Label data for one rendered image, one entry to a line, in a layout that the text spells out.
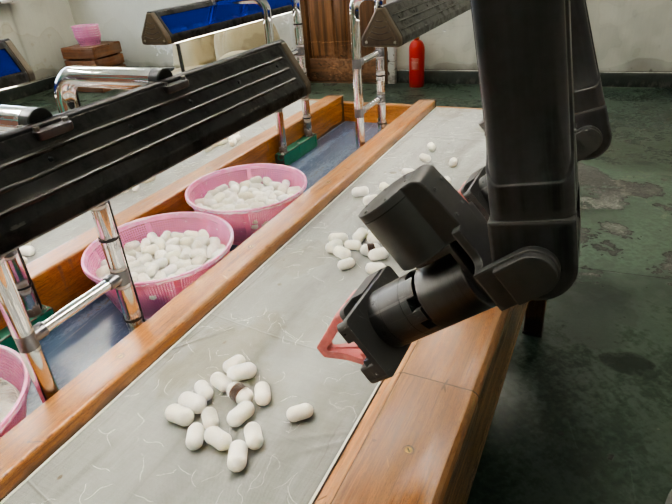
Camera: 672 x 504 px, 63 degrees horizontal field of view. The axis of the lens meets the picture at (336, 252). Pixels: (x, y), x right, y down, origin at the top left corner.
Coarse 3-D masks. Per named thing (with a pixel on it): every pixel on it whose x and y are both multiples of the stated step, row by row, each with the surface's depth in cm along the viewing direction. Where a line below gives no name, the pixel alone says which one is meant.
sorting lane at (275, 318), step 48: (480, 144) 142; (240, 288) 90; (288, 288) 89; (336, 288) 88; (192, 336) 79; (240, 336) 78; (288, 336) 78; (336, 336) 77; (144, 384) 71; (192, 384) 70; (288, 384) 69; (336, 384) 69; (96, 432) 64; (144, 432) 64; (240, 432) 63; (288, 432) 62; (336, 432) 62; (48, 480) 59; (96, 480) 59; (144, 480) 58; (192, 480) 58; (240, 480) 57; (288, 480) 57
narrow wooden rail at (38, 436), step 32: (384, 128) 151; (352, 160) 131; (320, 192) 115; (288, 224) 103; (256, 256) 94; (192, 288) 86; (224, 288) 87; (160, 320) 79; (192, 320) 81; (128, 352) 73; (160, 352) 76; (96, 384) 68; (128, 384) 71; (32, 416) 64; (64, 416) 64; (0, 448) 60; (32, 448) 60; (0, 480) 57
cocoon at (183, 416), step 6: (168, 408) 64; (174, 408) 64; (180, 408) 64; (186, 408) 64; (168, 414) 64; (174, 414) 64; (180, 414) 63; (186, 414) 63; (192, 414) 64; (168, 420) 64; (174, 420) 64; (180, 420) 63; (186, 420) 63; (192, 420) 64
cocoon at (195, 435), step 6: (192, 426) 62; (198, 426) 62; (192, 432) 61; (198, 432) 61; (204, 432) 62; (186, 438) 61; (192, 438) 60; (198, 438) 60; (186, 444) 60; (192, 444) 60; (198, 444) 60
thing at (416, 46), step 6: (414, 42) 486; (420, 42) 486; (414, 48) 487; (420, 48) 487; (414, 54) 489; (420, 54) 489; (414, 60) 492; (420, 60) 491; (414, 66) 494; (420, 66) 494; (414, 72) 497; (420, 72) 497; (414, 78) 499; (420, 78) 499; (414, 84) 502; (420, 84) 502
